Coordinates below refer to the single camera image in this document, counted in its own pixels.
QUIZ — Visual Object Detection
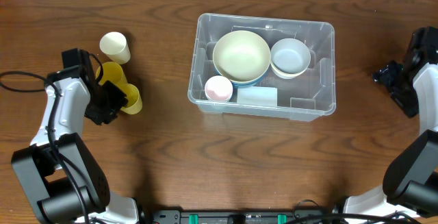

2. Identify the yellow plastic cup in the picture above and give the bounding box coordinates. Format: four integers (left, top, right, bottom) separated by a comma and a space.
119, 84, 143, 114
96, 62, 127, 86

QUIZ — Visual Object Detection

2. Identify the cream plastic cup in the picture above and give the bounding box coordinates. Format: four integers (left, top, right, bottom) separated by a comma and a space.
99, 32, 131, 64

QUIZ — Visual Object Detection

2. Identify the grey small bowl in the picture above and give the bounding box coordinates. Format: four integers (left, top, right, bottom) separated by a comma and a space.
271, 38, 311, 75

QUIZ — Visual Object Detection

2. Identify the pink plastic cup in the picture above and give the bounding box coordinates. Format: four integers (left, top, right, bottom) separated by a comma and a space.
205, 75, 233, 101

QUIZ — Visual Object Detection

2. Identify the white small bowl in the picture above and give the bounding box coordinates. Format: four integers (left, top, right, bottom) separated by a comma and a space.
270, 62, 311, 80

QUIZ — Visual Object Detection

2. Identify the dark blue large bowl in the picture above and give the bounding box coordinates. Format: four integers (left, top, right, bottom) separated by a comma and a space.
217, 77, 259, 88

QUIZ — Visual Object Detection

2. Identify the beige large bowl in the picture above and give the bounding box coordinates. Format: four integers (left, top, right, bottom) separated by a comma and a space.
212, 30, 271, 86

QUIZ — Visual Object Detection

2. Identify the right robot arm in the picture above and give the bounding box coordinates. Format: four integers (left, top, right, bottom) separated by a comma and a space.
336, 27, 437, 223

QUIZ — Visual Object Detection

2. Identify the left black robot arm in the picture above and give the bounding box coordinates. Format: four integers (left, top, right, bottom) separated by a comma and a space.
11, 49, 144, 223

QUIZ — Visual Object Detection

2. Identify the clear plastic storage bin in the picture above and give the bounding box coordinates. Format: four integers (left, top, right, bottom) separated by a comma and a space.
188, 13, 336, 121

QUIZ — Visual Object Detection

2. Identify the white label on bin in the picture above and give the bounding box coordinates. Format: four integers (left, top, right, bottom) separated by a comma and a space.
237, 86, 278, 107

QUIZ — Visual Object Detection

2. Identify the left black cable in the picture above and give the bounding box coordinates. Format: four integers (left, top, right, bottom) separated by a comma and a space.
0, 71, 93, 224

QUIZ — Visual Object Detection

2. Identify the black cable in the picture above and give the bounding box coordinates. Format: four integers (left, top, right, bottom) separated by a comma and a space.
0, 71, 93, 224
290, 199, 422, 224

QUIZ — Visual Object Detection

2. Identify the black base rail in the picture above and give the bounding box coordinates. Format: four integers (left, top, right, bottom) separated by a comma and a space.
138, 208, 408, 224

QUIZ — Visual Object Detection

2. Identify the right black cable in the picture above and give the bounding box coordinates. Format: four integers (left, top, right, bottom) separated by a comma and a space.
290, 199, 422, 224

